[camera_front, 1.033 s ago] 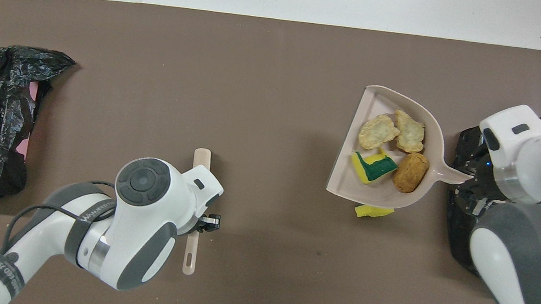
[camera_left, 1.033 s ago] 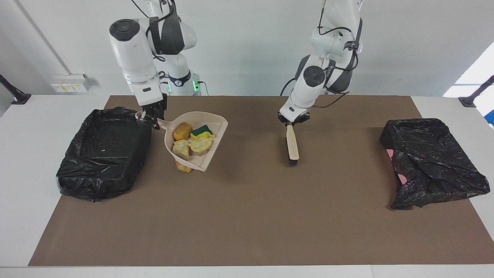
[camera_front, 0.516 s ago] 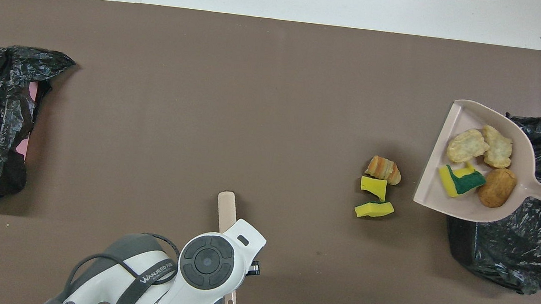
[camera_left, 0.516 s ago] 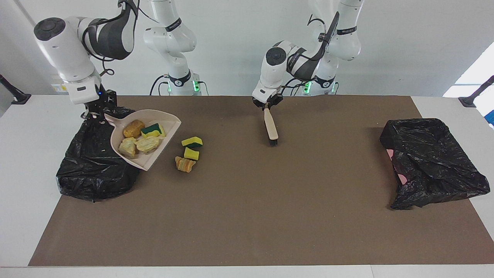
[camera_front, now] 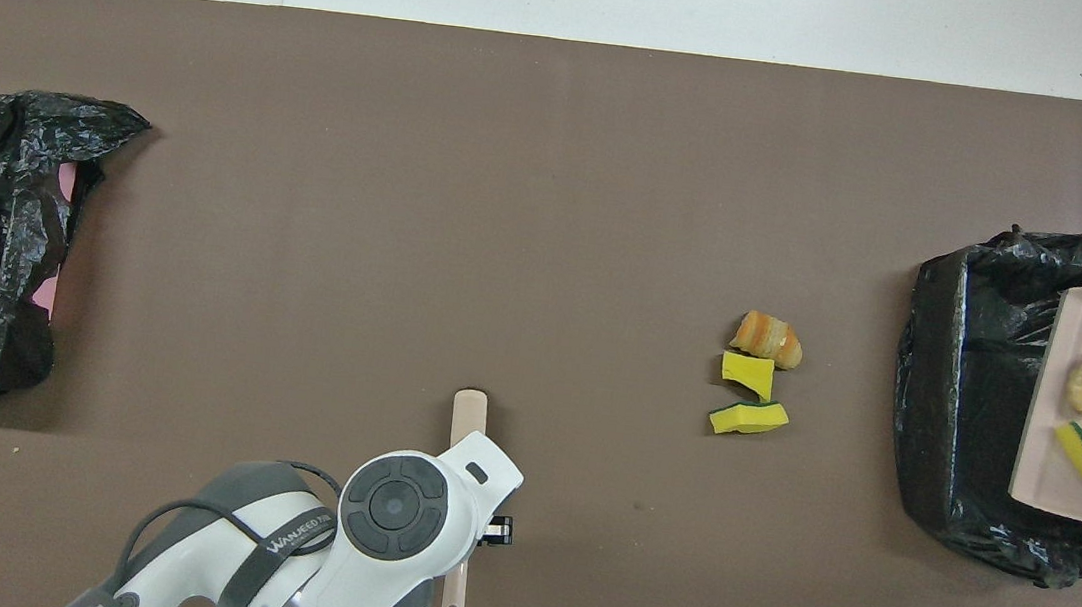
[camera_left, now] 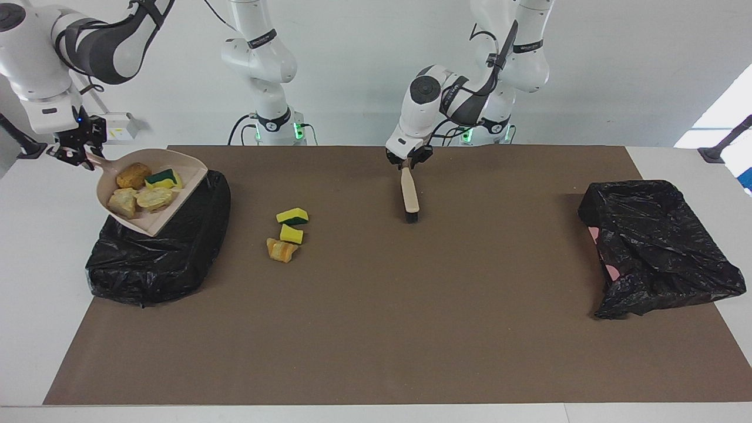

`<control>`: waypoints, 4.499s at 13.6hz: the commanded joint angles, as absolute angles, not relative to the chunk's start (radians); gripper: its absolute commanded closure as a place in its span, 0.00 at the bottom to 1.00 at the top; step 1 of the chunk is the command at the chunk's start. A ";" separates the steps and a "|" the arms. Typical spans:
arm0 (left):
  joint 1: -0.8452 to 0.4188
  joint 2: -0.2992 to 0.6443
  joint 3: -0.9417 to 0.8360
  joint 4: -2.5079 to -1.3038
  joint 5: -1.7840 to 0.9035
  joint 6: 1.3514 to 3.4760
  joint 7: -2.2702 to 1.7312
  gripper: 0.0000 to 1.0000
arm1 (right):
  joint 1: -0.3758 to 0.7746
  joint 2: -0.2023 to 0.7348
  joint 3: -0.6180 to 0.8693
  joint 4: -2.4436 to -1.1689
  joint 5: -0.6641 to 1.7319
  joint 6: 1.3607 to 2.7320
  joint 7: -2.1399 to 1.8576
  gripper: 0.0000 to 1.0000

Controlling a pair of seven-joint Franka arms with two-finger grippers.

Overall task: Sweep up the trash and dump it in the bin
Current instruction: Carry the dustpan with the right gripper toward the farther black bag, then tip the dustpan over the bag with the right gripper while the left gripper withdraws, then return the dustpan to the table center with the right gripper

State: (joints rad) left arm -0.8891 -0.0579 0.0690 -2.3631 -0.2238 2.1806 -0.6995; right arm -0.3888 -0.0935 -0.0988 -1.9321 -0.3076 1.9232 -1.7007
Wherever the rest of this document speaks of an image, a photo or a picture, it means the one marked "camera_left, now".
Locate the white wall socket box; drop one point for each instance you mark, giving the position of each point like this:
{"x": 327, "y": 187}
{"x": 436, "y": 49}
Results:
{"x": 120, "y": 125}

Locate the blue object at edge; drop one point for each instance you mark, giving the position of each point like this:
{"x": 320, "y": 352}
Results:
{"x": 747, "y": 179}

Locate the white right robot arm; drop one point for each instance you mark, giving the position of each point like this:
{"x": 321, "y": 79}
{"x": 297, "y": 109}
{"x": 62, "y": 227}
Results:
{"x": 35, "y": 59}

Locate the orange brown foam chunk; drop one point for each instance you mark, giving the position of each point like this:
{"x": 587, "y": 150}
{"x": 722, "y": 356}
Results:
{"x": 134, "y": 175}

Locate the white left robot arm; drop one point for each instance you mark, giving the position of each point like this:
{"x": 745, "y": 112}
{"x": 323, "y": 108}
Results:
{"x": 420, "y": 111}

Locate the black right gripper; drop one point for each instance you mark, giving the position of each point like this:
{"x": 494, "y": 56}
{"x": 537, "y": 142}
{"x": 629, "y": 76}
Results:
{"x": 85, "y": 135}

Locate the brown table mat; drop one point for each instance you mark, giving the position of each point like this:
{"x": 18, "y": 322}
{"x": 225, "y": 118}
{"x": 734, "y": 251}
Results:
{"x": 376, "y": 364}

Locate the beige brush with black bristles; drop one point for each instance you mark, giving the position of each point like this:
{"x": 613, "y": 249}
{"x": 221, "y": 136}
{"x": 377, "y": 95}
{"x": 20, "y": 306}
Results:
{"x": 409, "y": 191}

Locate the pale beige foam piece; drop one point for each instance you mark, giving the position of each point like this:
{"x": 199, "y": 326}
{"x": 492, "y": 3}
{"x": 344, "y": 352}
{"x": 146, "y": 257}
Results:
{"x": 154, "y": 198}

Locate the yellow green wedge sponge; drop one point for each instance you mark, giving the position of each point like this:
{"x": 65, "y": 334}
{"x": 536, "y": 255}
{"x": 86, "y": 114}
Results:
{"x": 292, "y": 215}

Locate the orange yellow sponge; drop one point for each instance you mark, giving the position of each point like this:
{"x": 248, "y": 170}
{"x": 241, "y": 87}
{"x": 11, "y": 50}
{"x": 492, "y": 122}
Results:
{"x": 282, "y": 249}

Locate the small yellow sponge piece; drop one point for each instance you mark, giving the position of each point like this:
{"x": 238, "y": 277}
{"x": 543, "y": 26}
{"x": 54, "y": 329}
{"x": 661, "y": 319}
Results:
{"x": 291, "y": 234}

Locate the pink bin under black bag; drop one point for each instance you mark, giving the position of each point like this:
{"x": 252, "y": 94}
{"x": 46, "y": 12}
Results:
{"x": 652, "y": 247}

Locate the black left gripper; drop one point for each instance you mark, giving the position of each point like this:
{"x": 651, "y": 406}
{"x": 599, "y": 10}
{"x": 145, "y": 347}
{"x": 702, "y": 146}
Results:
{"x": 411, "y": 157}

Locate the bin lined with black bag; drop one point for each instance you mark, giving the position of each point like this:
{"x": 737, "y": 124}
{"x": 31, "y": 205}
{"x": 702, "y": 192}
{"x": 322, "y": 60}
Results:
{"x": 176, "y": 264}

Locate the pale yellow white foam chunk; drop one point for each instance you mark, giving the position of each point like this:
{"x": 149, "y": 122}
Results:
{"x": 123, "y": 202}

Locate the black stand with foot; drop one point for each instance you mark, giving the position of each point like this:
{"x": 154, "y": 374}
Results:
{"x": 20, "y": 144}
{"x": 725, "y": 144}

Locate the yellow green notched sponge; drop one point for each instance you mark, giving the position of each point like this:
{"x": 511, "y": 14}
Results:
{"x": 164, "y": 178}

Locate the beige plastic dustpan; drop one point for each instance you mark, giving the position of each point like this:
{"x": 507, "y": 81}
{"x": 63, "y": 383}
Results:
{"x": 147, "y": 220}

